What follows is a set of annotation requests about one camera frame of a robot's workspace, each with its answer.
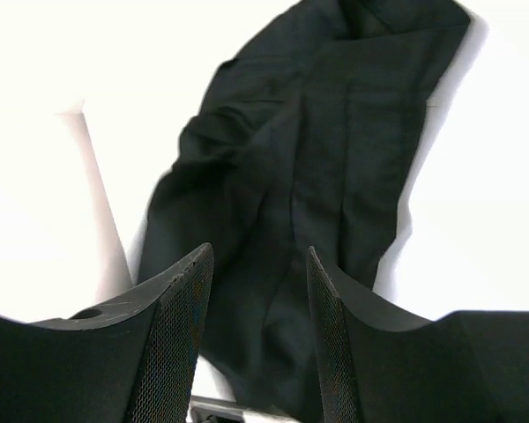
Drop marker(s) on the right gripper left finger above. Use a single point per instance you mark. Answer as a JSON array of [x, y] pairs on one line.
[[129, 359]]

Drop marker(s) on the black skirt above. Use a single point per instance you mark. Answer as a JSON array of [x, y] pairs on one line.
[[304, 139]]

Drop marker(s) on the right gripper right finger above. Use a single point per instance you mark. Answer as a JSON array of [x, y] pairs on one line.
[[380, 363]]

